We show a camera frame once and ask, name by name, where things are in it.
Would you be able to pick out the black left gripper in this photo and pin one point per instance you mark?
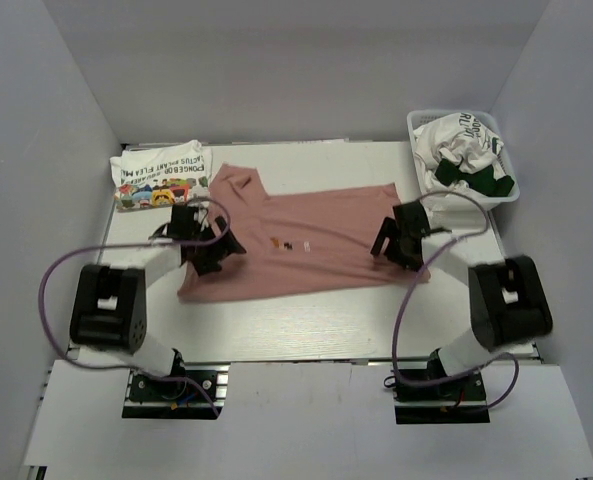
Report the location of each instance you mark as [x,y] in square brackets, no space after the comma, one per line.
[225,247]

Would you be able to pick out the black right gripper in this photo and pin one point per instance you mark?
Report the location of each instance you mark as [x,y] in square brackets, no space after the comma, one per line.
[387,232]

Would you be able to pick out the pink t-shirt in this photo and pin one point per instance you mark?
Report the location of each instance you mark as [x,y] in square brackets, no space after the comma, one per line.
[296,243]

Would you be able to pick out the dark green t-shirt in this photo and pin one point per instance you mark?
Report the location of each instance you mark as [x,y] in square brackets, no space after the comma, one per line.
[482,181]

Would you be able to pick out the white t-shirt green lettering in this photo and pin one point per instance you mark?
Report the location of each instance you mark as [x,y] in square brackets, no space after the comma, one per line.
[461,139]

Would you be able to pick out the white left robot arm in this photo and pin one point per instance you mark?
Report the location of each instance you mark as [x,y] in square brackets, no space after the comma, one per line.
[110,308]

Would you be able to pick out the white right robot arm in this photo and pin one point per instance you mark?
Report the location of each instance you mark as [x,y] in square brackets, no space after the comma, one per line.
[507,302]

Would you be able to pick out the folded white cartoon print t-shirt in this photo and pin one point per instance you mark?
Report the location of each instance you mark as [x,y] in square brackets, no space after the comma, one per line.
[161,177]

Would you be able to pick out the white plastic laundry basket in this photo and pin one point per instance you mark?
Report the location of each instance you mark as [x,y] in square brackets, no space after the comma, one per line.
[445,201]

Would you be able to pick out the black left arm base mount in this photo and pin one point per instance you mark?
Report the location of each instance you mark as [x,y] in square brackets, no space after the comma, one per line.
[152,400]

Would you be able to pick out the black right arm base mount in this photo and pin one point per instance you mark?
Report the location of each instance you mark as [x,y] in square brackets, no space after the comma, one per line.
[463,401]

